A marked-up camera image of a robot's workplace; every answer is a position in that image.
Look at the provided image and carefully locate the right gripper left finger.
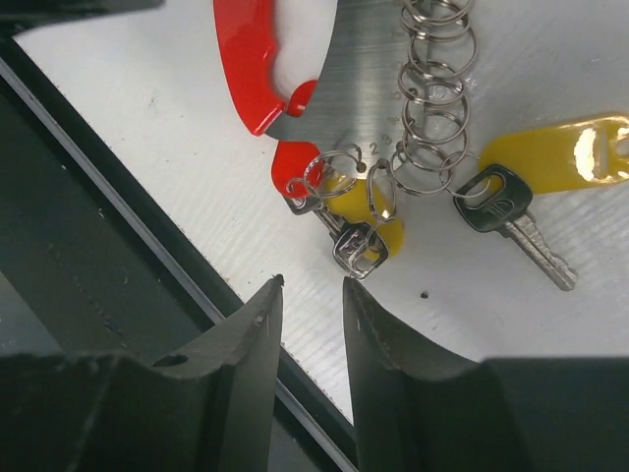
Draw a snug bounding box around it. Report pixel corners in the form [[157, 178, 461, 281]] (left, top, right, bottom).
[[1, 275, 284, 471]]

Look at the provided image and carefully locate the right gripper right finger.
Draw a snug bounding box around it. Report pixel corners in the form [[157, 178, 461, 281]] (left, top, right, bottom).
[[343, 278, 628, 471]]

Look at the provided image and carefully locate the key with yellow window tag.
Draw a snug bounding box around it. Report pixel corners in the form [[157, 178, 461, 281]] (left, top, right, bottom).
[[453, 114, 628, 291]]

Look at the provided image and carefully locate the red handled key organizer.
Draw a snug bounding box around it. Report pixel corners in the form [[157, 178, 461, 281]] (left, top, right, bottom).
[[213, 1, 478, 196]]

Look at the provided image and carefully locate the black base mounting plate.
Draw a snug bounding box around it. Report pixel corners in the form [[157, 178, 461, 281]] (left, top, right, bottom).
[[1, 39, 357, 471]]

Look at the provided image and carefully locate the key with red tag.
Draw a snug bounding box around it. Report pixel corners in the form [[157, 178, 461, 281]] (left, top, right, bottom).
[[271, 141, 344, 237]]

